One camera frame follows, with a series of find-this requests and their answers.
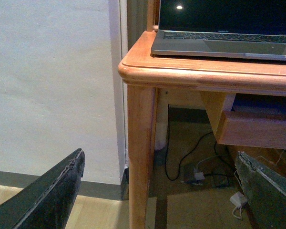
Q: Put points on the grey power strip on floor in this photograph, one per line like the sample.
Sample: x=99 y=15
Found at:
x=218 y=177

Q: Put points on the wooden desk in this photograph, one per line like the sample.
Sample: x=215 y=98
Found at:
x=217 y=81

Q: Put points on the white charger plug on floor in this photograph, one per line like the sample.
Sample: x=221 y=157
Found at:
x=199 y=175

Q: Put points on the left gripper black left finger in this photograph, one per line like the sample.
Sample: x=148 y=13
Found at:
x=48 y=201

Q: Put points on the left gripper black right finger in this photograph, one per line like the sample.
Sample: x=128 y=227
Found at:
x=265 y=191

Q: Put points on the grey laptop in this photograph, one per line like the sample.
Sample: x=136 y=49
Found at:
x=244 y=29

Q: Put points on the wooden keyboard tray drawer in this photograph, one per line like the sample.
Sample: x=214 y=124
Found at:
x=252 y=129

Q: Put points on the white power adapter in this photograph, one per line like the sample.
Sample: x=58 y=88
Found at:
x=239 y=201

